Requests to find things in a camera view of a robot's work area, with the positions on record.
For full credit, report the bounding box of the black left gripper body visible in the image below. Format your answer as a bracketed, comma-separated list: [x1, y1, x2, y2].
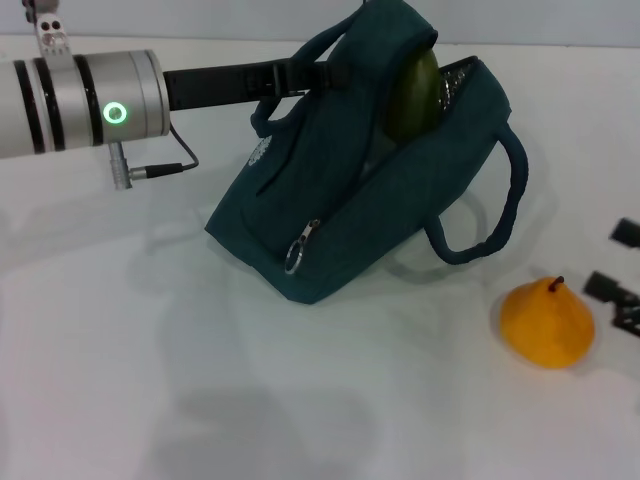
[163, 58, 292, 114]

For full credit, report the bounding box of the orange yellow pear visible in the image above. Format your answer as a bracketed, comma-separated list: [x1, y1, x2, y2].
[499, 276, 596, 370]

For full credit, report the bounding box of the green cucumber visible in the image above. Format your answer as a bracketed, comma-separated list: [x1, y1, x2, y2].
[382, 43, 442, 151]

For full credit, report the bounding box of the dark blue insulated lunch bag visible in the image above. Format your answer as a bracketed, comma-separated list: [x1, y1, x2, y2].
[204, 0, 530, 305]

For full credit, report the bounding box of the grey left arm cable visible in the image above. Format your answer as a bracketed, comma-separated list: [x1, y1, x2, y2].
[129, 124, 200, 179]

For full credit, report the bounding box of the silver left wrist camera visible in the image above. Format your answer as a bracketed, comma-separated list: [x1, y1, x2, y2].
[22, 0, 72, 59]

